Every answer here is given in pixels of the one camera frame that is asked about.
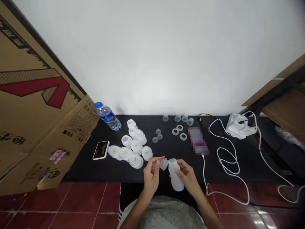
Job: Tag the person's left hand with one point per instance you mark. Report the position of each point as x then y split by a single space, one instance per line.
151 174

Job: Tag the person's right hand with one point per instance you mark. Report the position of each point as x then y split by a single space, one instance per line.
189 180

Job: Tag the single frosted plastic bottle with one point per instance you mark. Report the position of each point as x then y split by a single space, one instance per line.
176 184

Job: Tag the clear silicone nipple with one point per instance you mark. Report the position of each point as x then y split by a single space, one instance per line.
164 165

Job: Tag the group of white plastic bottles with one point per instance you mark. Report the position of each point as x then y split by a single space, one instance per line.
133 145

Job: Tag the small clear silicone valve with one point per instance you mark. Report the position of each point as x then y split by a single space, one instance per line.
159 136
155 139
157 131

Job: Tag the person's body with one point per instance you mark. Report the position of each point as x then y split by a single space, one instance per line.
171 212

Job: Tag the smartphone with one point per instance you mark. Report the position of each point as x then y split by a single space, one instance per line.
197 140

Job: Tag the white device with black face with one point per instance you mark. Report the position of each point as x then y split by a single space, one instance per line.
101 150

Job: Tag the clear plastic cap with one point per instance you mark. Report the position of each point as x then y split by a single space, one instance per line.
190 122
177 118
185 118
166 118

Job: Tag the blue cap water bottle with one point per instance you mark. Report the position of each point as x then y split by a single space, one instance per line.
109 118

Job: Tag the white power strip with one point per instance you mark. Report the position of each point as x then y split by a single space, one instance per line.
238 128

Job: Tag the clear plastic bag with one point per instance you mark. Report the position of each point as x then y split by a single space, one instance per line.
287 136

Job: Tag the large brown cardboard box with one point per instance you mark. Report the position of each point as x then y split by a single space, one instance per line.
31 95

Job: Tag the black frame shelf with boards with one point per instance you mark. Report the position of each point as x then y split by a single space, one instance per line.
281 100

